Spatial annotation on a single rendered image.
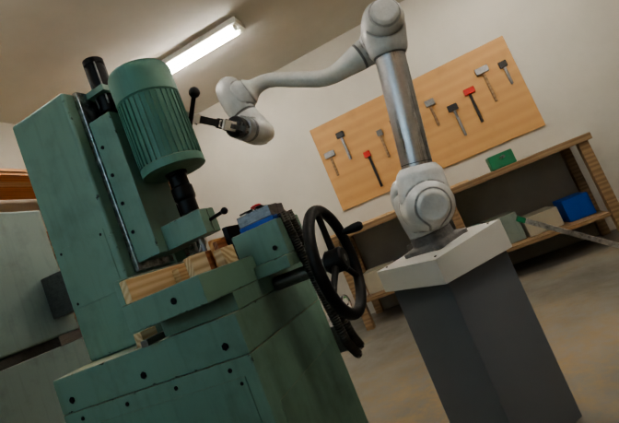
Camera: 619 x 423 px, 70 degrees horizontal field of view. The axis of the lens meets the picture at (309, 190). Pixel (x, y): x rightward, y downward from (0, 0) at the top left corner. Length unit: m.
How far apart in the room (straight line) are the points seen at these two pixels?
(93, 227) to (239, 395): 0.61
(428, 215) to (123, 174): 0.87
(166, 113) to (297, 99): 3.52
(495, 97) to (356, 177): 1.47
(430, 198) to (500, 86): 3.19
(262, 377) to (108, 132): 0.78
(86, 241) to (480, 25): 3.98
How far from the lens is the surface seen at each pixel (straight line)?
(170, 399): 1.13
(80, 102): 1.43
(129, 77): 1.30
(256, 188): 4.79
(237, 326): 0.97
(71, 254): 1.40
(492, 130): 4.40
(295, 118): 4.68
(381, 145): 4.41
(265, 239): 1.08
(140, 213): 1.27
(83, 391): 1.30
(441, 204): 1.36
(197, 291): 0.92
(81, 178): 1.35
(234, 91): 1.69
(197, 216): 1.20
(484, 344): 1.57
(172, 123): 1.25
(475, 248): 1.55
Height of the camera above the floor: 0.87
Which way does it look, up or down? 6 degrees up
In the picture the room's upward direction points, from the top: 22 degrees counter-clockwise
